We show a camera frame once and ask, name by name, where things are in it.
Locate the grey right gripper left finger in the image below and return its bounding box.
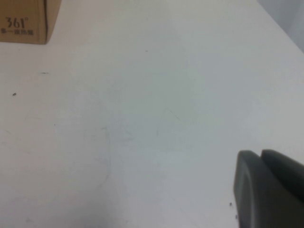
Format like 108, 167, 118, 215
234, 150, 304, 228

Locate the brown cardboard shoe box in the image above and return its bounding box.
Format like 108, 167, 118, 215
0, 0, 63, 45

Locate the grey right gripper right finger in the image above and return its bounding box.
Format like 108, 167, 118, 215
260, 149, 304, 202

